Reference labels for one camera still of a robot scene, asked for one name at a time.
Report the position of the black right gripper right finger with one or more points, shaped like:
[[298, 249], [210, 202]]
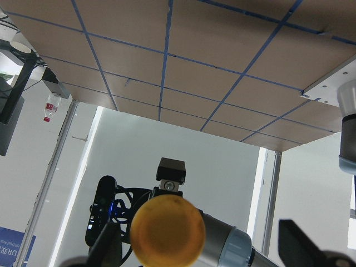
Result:
[[296, 249]]

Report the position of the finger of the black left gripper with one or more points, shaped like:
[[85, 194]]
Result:
[[171, 174]]

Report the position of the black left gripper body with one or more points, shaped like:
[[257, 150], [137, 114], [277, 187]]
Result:
[[123, 214]]

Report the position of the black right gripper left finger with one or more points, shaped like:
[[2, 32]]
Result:
[[107, 250]]

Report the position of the yellow push button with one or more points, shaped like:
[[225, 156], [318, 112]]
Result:
[[167, 230]]

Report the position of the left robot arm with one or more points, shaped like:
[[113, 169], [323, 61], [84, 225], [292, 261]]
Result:
[[226, 245]]

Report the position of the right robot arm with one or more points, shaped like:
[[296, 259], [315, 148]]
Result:
[[346, 100]]

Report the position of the black monitor stand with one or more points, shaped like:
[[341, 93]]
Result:
[[12, 101]]

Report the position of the plastic water bottle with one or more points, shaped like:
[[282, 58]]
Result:
[[51, 106]]

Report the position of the paper cup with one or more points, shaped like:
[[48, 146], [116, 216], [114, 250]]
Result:
[[22, 47]]

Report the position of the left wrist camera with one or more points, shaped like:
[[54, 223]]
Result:
[[104, 195]]

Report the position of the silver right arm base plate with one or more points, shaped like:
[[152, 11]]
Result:
[[324, 90]]

